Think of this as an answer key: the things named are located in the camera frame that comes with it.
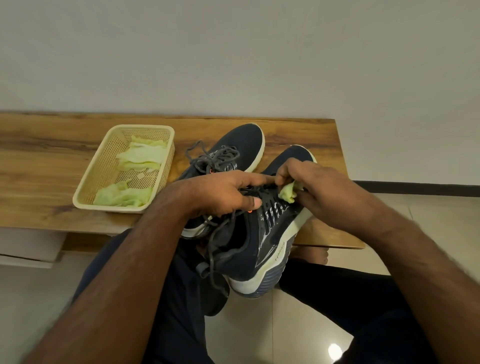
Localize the grey shoelace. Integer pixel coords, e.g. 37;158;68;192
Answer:
202;185;278;297
184;140;241;175

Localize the person's right hand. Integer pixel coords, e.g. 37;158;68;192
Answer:
274;157;395;243

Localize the person's left hand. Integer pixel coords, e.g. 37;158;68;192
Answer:
179;170;277;222

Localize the person's right forearm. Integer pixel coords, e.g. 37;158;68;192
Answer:
369;213;480;364

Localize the dark baseboard strip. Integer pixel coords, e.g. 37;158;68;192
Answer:
354;180;480;198

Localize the person's left forearm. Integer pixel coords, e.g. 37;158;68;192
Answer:
22;185;192;364

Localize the cream plastic mesh basket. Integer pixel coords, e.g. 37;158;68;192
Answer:
72;124;176;215

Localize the dark sneaker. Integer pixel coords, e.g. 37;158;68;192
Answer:
176;122;266;240
194;144;318;300

